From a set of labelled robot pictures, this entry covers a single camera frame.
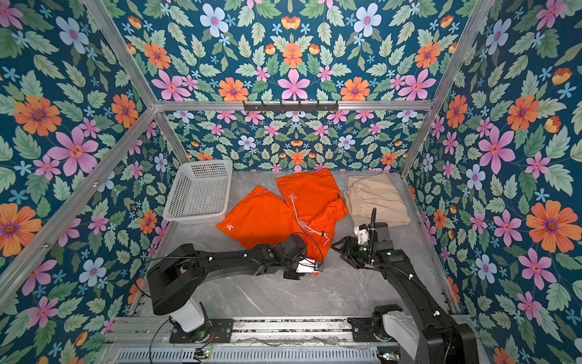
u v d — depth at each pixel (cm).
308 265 72
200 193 111
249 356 77
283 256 66
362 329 73
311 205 106
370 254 65
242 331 75
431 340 39
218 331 73
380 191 108
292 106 93
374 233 64
